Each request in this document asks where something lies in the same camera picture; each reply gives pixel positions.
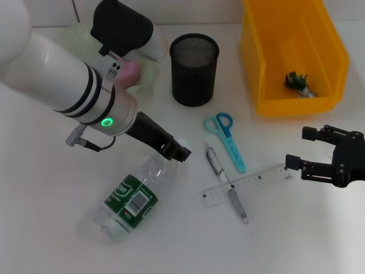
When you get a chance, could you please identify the blue teal sheathed scissors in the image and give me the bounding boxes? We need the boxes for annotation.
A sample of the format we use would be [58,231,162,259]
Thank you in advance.
[204,112,248,174]

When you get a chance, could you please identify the translucent green fruit plate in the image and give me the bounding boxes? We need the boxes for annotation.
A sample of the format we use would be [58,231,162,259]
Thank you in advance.
[54,22,160,96]

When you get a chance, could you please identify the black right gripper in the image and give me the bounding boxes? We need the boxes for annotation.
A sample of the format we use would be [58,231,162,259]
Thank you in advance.
[285,124,365,188]

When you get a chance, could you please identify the pink peach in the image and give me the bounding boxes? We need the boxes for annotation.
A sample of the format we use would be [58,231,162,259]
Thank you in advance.
[115,57,141,88]

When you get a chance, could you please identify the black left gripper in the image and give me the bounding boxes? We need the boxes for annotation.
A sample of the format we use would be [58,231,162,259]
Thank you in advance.
[125,111,192,163]

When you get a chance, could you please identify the transparent plastic ruler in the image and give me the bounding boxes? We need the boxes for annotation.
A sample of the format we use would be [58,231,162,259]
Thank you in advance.
[201,163,294,208]

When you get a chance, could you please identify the small green toy figure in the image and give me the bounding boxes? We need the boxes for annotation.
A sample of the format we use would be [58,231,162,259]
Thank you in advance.
[283,71,318,99]

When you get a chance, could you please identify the clear green-label water bottle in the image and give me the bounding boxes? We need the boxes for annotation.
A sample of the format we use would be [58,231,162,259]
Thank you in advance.
[92,136,190,243]

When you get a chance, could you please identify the yellow plastic bin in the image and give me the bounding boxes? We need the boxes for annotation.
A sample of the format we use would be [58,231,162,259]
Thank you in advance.
[239,0,351,116]

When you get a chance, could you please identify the clear grey ballpoint pen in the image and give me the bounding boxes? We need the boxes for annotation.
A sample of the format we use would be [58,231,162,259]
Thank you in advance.
[205,144,251,224]

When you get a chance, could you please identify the black mesh pen holder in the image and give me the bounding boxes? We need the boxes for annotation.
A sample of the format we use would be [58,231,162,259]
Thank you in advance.
[169,33,220,107]

